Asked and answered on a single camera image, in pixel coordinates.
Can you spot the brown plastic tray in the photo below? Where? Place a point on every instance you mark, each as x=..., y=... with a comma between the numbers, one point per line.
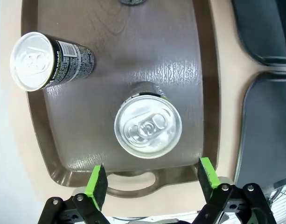
x=133, y=58

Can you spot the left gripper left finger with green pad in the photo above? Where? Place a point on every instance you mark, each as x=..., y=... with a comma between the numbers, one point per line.
x=96, y=186

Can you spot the black Pepsi can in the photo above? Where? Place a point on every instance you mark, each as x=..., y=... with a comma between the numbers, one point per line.
x=147, y=126
x=30, y=60

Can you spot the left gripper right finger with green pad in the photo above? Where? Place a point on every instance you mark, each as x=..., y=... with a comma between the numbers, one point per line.
x=208, y=177

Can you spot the black serving tray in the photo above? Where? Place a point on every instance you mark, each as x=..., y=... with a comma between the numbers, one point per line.
x=266, y=128
x=257, y=28

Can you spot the black and green drink can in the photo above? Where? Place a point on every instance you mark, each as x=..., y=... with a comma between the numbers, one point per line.
x=133, y=2

